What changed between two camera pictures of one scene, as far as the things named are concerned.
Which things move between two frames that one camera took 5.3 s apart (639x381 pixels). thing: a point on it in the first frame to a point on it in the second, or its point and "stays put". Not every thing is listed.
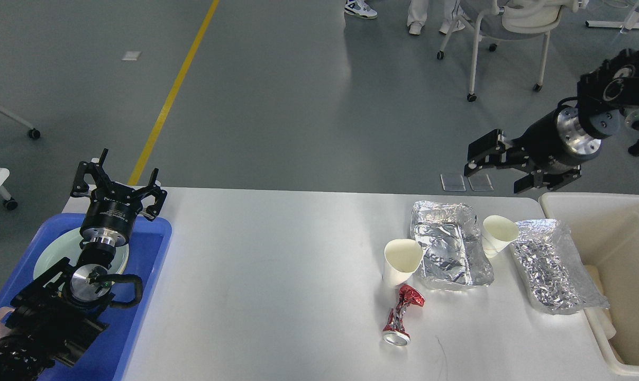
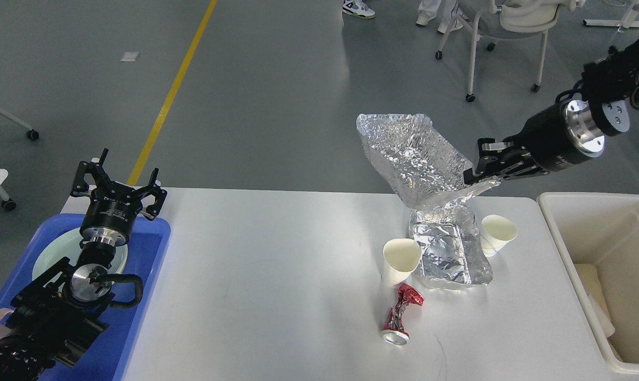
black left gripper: (112, 207) stays put
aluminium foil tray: (555, 275) to (425, 170)
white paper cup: (498, 232) stays put
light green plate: (66, 244) stays put
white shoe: (416, 24) to (425, 14)
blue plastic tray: (104, 357) stays put
